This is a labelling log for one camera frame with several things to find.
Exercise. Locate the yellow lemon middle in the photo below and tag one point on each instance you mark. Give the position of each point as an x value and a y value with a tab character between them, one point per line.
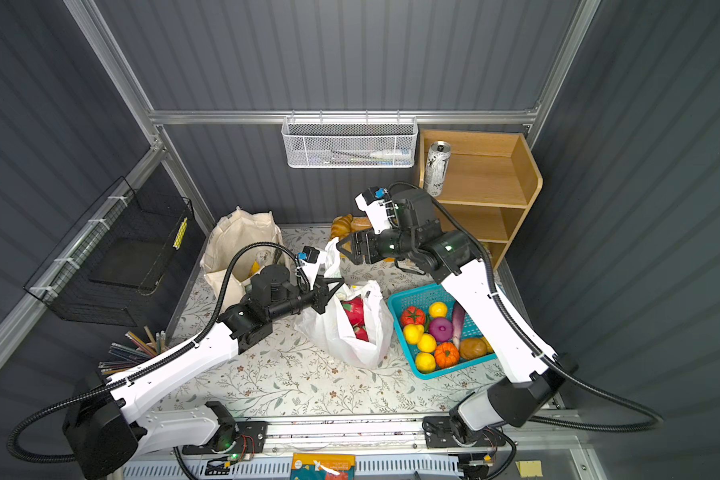
427	343

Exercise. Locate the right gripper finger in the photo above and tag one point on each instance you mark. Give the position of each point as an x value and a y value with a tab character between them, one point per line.
352	240
352	254

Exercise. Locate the orange pumpkin toy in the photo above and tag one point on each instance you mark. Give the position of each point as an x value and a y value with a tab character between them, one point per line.
446	355

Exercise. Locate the white wire wall basket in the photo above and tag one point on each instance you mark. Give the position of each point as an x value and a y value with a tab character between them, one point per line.
345	144

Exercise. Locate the black wire wall basket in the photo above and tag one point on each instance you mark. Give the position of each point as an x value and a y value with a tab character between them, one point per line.
128	264

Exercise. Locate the yellow lemon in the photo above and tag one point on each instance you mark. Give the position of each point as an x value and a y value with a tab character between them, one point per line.
427	343
425	363
413	333
438	310

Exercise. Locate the toothpaste tube in basket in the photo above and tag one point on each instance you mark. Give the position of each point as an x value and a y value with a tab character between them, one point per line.
392	155

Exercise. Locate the silver can left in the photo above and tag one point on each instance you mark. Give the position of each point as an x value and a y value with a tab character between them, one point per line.
436	165

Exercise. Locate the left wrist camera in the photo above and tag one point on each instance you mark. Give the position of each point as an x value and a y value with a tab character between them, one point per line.
311	260

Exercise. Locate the colourful book at front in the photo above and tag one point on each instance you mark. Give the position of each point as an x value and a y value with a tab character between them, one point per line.
322	467

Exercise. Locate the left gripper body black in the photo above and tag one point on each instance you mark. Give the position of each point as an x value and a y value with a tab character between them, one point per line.
297	303

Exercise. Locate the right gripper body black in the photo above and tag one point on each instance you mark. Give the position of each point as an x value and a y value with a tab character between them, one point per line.
388	244

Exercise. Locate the yellow lemon top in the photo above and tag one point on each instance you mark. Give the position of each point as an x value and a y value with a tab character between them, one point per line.
438	310

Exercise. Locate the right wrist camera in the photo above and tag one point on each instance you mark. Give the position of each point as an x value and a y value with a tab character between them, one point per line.
376	203

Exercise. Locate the red tomato toy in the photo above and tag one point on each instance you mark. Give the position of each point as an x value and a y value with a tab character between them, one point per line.
413	316

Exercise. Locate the bread rolls cluster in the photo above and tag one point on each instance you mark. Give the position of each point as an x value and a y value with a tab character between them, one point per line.
343	226

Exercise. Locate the wooden shelf unit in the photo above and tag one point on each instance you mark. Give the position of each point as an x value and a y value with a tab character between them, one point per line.
491	183

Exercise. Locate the coloured pencils bundle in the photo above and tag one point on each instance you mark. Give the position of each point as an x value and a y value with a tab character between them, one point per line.
134	352

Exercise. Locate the teal plastic fruit basket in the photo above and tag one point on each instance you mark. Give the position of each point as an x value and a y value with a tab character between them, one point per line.
423	297

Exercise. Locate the yellow lemon lower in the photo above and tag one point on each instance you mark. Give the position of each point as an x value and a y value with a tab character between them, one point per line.
425	363

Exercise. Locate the pink dragon fruit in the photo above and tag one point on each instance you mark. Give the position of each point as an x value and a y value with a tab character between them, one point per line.
354	309

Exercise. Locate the yellow lemon upper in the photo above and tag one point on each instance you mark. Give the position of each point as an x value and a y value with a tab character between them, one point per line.
413	333

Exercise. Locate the cream canvas tote bag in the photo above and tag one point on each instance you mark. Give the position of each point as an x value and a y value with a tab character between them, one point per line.
233	232

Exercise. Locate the yellow orange mango toy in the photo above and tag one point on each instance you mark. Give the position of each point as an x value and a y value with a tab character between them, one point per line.
488	346

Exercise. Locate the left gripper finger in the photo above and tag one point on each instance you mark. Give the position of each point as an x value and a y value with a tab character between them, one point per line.
334	284
319	303

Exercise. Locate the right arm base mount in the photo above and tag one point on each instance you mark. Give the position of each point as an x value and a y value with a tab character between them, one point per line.
443	432

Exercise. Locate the floral table mat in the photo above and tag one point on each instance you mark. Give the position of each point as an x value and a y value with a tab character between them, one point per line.
287	375

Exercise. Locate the yellow sticky note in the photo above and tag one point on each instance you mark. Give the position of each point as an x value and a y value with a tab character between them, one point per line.
528	469

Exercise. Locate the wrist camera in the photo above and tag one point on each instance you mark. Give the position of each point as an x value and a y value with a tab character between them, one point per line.
376	203
311	260

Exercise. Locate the purple onion toy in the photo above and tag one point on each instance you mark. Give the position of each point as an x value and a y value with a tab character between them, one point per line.
441	329

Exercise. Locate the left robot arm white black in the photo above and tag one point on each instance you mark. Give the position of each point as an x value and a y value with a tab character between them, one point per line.
108	420

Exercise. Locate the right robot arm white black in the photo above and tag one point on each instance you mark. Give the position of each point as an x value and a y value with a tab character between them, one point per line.
533	371

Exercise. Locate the white plastic grocery bag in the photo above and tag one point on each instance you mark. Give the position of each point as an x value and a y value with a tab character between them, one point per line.
332	333

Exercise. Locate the purple eggplant toy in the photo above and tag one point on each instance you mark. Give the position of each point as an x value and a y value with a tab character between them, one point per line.
457	320

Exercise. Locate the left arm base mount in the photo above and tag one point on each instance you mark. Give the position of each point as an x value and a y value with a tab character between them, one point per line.
247	437

